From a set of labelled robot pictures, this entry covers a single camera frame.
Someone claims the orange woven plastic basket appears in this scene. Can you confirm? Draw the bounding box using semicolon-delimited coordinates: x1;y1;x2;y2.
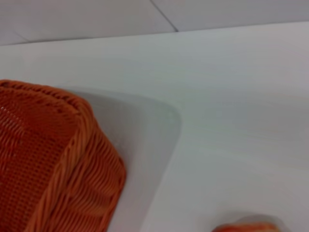
0;79;127;232

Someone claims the orange striped bread loaf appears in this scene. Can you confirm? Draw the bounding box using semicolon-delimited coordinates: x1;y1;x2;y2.
211;222;284;232

